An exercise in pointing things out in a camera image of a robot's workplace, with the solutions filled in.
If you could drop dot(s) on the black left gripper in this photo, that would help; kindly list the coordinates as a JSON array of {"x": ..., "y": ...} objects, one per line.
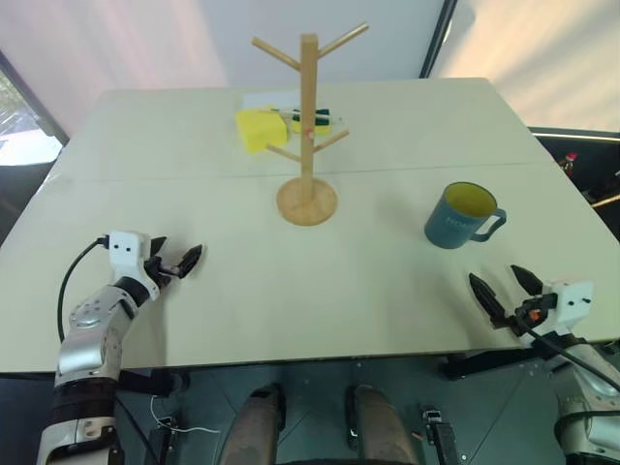
[{"x": 164, "y": 271}]

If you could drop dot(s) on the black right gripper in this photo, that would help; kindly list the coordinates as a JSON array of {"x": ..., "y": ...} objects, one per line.
[{"x": 528, "y": 315}]

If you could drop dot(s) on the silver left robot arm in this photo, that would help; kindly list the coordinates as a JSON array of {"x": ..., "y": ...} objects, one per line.
[{"x": 87, "y": 339}]

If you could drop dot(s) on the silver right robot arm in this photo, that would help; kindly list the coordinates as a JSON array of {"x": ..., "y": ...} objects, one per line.
[{"x": 588, "y": 387}]

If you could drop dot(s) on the blue mug yellow inside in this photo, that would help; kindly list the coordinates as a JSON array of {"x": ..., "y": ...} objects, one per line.
[{"x": 448, "y": 225}]

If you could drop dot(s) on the wooden mug tree stand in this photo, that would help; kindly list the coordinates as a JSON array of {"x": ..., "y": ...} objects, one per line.
[{"x": 308, "y": 97}]

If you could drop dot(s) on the red capped bottle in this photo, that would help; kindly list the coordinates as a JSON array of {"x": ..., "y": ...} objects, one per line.
[{"x": 570, "y": 162}]

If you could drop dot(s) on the yellow sponge block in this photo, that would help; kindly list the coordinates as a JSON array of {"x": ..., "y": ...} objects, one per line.
[{"x": 259, "y": 128}]

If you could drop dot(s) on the dark brown rounded shape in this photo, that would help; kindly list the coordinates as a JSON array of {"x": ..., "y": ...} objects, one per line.
[
  {"x": 254, "y": 426},
  {"x": 382, "y": 426}
]

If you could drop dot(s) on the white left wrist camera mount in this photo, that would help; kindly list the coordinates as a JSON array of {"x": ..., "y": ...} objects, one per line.
[{"x": 127, "y": 254}]

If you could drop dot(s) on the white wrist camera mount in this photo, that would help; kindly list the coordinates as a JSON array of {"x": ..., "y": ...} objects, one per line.
[
  {"x": 127, "y": 254},
  {"x": 571, "y": 300}
]

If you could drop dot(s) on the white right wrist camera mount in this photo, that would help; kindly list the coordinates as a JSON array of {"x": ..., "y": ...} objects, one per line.
[{"x": 571, "y": 300}]

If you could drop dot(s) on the black table frame bar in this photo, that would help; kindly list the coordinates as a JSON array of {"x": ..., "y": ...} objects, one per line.
[
  {"x": 484, "y": 364},
  {"x": 152, "y": 382}
]

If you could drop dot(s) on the dark window frame bar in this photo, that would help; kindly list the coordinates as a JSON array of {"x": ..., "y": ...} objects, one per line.
[{"x": 34, "y": 97}]

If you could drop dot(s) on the black window frame post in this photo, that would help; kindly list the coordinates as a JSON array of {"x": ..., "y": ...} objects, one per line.
[{"x": 438, "y": 36}]

